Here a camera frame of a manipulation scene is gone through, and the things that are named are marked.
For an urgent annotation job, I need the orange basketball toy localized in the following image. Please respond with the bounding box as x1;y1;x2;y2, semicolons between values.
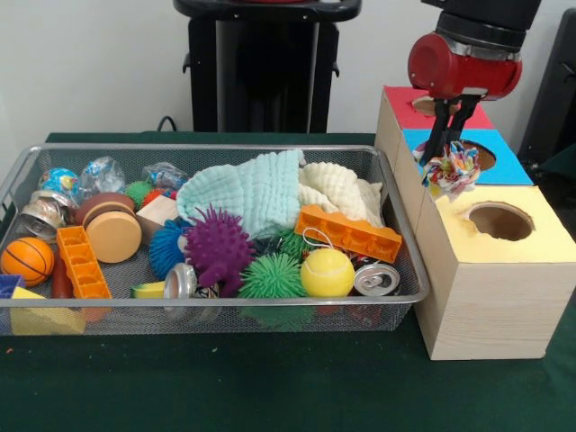
0;237;56;288

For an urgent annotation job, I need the brown burger toy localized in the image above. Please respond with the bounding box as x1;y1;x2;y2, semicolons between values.
74;193;144;265

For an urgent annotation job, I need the purple spiky toy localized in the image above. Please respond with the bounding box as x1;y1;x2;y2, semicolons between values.
184;203;257;298

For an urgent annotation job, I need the clear mesh bin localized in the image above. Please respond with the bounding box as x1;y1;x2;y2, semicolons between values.
0;142;432;338

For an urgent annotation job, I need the yellow tennis ball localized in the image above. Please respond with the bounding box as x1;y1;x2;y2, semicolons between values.
300;247;356;298

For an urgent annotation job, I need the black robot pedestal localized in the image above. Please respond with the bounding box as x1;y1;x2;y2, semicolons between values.
173;0;364;134

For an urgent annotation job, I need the colourful heart print cloth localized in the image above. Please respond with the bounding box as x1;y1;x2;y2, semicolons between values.
412;139;482;203

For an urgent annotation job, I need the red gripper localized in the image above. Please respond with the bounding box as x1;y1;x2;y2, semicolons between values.
407;31;524;167

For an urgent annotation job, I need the dark green table cloth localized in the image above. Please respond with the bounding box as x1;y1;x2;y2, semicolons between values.
0;131;576;432

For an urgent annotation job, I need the green spiky rubber ball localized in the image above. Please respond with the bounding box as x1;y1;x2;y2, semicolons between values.
238;252;310;299

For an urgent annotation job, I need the crushed drink can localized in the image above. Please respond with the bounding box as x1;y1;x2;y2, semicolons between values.
354;263;401;297

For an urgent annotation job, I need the wooden box with three holes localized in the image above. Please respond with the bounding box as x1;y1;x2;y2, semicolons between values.
373;84;576;363

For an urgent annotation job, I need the cream waffle cloth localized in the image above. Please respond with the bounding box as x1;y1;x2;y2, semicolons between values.
299;161;387;229

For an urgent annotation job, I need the orange plastic brick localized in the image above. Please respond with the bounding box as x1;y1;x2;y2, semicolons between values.
294;203;403;265
57;224;113;299

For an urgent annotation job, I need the mint knitted cloth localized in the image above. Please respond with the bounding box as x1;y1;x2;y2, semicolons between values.
175;149;307;239

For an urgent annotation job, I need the black panel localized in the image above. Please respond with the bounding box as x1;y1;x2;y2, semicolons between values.
517;7;576;181

